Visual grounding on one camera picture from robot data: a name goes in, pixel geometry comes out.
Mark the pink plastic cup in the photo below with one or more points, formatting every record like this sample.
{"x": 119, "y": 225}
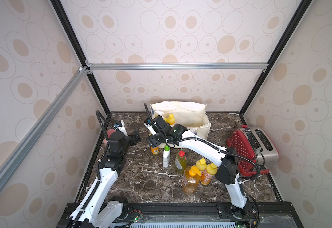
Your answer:
{"x": 108, "y": 134}

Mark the red polka dot toaster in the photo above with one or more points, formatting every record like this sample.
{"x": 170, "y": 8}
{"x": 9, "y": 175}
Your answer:
{"x": 255, "y": 144}

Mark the black corner frame post right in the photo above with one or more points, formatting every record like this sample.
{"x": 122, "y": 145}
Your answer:
{"x": 291, "y": 27}

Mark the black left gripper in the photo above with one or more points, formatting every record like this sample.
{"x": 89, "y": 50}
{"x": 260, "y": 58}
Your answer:
{"x": 135, "y": 140}

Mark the amber pump soap bottle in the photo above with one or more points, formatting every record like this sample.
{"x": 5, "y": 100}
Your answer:
{"x": 191, "y": 178}

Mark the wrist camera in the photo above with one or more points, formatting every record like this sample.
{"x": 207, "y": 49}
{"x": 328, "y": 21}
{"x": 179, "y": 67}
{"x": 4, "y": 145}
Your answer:
{"x": 120, "y": 126}
{"x": 148, "y": 124}

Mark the white bottle green cap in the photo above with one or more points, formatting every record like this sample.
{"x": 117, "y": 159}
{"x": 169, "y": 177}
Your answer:
{"x": 166, "y": 156}

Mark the black corner frame post left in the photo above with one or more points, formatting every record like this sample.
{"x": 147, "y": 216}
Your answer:
{"x": 66, "y": 24}

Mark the green bottle red cap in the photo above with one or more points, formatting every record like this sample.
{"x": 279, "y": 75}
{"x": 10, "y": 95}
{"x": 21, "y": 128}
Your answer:
{"x": 180, "y": 162}

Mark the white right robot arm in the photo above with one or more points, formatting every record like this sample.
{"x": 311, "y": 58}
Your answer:
{"x": 223, "y": 158}

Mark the silver aluminium crossbar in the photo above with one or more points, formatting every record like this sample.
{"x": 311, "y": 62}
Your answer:
{"x": 173, "y": 66}
{"x": 25, "y": 146}

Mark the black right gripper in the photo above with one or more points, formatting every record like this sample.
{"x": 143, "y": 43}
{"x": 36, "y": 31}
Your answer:
{"x": 154, "y": 139}

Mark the orange soap bottle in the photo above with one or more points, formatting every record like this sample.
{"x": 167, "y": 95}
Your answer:
{"x": 208, "y": 174}
{"x": 171, "y": 119}
{"x": 155, "y": 150}
{"x": 201, "y": 165}

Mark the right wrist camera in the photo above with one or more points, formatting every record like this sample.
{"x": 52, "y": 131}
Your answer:
{"x": 148, "y": 124}

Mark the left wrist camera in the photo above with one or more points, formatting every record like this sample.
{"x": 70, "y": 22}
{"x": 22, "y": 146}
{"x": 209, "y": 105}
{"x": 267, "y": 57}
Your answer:
{"x": 120, "y": 126}

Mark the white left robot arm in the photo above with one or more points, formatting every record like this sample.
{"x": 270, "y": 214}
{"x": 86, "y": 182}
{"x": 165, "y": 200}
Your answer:
{"x": 91, "y": 213}

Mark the silver aluminium crossbar left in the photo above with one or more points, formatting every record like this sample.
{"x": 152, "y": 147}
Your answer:
{"x": 25, "y": 146}

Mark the black corner frame post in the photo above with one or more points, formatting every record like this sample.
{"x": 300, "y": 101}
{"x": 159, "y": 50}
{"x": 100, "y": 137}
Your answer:
{"x": 66, "y": 24}
{"x": 291, "y": 27}

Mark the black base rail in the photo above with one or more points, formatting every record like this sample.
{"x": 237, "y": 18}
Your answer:
{"x": 205, "y": 215}

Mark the large yellow pump soap bottle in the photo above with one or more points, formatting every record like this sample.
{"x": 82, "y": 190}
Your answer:
{"x": 158, "y": 113}

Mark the silver aluminium crossbar back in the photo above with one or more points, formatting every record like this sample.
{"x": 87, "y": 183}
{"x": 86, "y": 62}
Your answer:
{"x": 173, "y": 66}

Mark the orange soap bottle back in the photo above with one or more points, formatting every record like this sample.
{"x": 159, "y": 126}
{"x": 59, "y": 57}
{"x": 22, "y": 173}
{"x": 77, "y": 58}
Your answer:
{"x": 171, "y": 119}

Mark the cream Starry Night tote bag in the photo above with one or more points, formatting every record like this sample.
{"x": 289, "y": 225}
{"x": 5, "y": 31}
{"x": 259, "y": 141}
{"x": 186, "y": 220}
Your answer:
{"x": 188, "y": 114}

